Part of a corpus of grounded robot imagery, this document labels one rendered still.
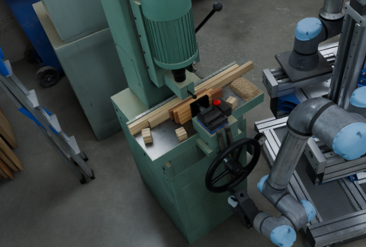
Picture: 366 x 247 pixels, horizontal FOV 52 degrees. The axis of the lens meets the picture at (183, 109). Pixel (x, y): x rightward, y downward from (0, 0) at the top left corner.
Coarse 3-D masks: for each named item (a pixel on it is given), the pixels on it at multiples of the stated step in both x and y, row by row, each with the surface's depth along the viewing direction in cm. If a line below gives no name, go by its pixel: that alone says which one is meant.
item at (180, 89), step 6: (168, 72) 161; (168, 78) 159; (186, 78) 157; (168, 84) 163; (174, 84) 156; (180, 84) 155; (186, 84) 155; (192, 84) 156; (174, 90) 160; (180, 90) 154; (186, 90) 156; (192, 90) 158; (180, 96) 157; (186, 96) 158
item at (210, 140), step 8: (192, 120) 156; (232, 120) 152; (200, 128) 153; (232, 128) 153; (200, 136) 158; (208, 136) 150; (216, 136) 150; (224, 136) 153; (232, 136) 157; (208, 144) 155; (216, 144) 153
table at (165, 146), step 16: (224, 96) 171; (240, 96) 169; (256, 96) 168; (240, 112) 168; (144, 128) 164; (160, 128) 163; (176, 128) 161; (192, 128) 160; (144, 144) 158; (160, 144) 157; (176, 144) 155; (192, 144) 160; (160, 160) 154
